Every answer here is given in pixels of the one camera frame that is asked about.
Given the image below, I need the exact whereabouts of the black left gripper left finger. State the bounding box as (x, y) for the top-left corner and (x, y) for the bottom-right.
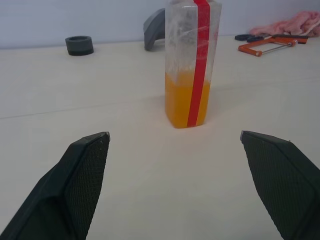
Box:
(0, 131), (111, 240)

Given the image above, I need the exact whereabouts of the orange hacksaw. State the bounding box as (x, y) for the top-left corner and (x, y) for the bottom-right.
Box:
(237, 34), (309, 57)

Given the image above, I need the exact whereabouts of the plastic bottle with orange liquid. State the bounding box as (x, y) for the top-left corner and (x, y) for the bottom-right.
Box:
(164, 0), (223, 130)

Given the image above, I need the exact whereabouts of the pink cloth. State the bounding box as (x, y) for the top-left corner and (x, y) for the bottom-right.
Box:
(249, 10), (320, 38)

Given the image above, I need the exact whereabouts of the gray curved plastic shell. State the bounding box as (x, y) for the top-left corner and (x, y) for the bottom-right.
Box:
(143, 7), (166, 52)

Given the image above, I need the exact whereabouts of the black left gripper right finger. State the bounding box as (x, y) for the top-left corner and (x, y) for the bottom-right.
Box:
(239, 130), (320, 240)

